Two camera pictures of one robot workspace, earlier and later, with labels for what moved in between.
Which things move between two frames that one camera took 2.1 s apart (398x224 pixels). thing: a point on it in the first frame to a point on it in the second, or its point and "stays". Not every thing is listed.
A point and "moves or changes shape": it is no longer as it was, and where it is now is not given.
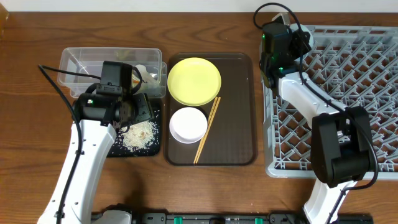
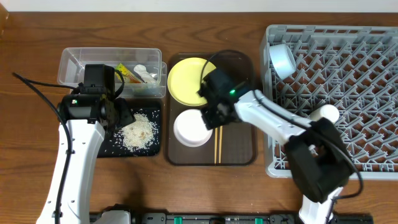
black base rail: [236, 218] stays
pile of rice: [139, 135] stays
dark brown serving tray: [232, 139] stays
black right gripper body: [265, 74] to [210, 115]
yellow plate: [194, 81] stays
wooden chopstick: [197, 153] to [216, 145]
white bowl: [188, 125] moves or changes shape
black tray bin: [143, 140] stays
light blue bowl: [306, 28] moves or changes shape
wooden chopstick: [211, 123] to [221, 143]
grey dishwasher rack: [356, 66] stays
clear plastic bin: [148, 61] stays
